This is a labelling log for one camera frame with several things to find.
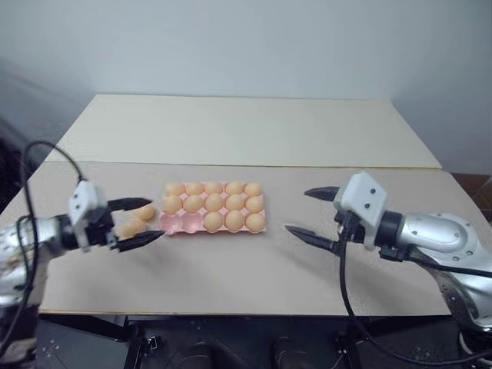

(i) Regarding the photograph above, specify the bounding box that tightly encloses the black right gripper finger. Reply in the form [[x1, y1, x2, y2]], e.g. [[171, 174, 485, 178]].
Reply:
[[304, 185, 341, 204], [283, 224, 341, 257]]

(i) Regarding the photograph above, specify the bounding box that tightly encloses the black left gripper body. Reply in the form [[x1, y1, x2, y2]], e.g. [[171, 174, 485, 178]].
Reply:
[[86, 205, 125, 254]]

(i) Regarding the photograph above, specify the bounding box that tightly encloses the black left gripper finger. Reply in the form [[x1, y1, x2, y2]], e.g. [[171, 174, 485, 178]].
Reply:
[[107, 197, 154, 212], [115, 229, 167, 254]]

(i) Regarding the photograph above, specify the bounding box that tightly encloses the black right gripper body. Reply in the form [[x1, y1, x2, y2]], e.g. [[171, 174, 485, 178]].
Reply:
[[333, 208, 371, 258]]

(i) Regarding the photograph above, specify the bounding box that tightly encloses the pink egg tray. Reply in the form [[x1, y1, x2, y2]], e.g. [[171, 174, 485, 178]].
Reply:
[[157, 181, 268, 235]]

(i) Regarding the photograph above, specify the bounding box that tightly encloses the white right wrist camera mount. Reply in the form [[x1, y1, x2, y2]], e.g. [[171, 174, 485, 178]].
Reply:
[[332, 170, 389, 251]]

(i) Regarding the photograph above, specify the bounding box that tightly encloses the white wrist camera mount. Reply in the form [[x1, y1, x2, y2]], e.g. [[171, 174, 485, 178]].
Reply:
[[332, 170, 389, 251], [68, 180, 109, 253]]

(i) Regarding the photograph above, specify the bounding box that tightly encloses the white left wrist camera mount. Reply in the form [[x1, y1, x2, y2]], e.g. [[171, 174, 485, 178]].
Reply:
[[68, 180, 109, 253]]

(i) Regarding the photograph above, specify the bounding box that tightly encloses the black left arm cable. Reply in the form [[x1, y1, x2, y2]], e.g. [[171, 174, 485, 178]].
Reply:
[[0, 141, 88, 358]]

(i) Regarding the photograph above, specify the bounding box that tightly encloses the black table frame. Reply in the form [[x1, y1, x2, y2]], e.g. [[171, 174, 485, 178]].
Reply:
[[38, 314, 462, 369]]

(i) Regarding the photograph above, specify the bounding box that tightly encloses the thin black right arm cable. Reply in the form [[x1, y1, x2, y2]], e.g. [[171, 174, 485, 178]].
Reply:
[[399, 249, 492, 278]]

